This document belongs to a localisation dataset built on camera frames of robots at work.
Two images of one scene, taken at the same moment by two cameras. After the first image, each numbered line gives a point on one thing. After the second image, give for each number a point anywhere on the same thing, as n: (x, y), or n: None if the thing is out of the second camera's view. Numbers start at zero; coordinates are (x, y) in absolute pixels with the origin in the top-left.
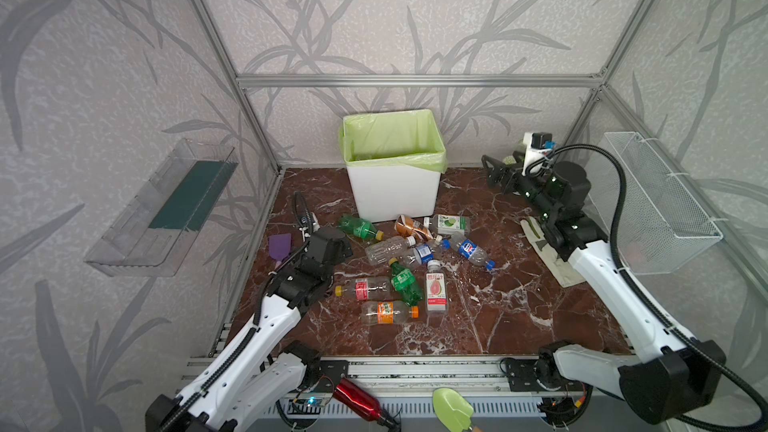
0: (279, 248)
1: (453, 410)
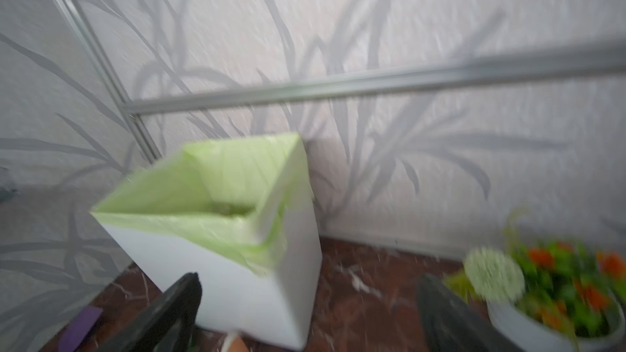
0: (75, 334)
1: None
